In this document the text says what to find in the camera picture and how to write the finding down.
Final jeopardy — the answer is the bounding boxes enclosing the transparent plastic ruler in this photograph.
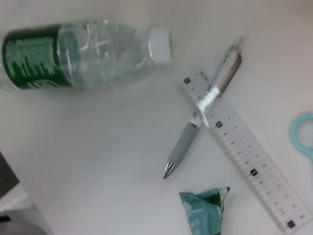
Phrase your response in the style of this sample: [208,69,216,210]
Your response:
[176,70,313,232]

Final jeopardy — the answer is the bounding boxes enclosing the water bottle green label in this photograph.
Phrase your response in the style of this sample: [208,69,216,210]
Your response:
[0,19,175,93]

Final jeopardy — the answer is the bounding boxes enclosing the small teal rock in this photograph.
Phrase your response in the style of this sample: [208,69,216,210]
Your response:
[179,187,231,235]

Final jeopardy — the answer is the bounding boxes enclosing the blue safety scissors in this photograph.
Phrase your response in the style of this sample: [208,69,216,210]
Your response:
[290,112,313,170]

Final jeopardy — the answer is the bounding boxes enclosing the grey grip ballpoint pen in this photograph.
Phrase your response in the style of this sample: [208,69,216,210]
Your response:
[162,36,245,180]

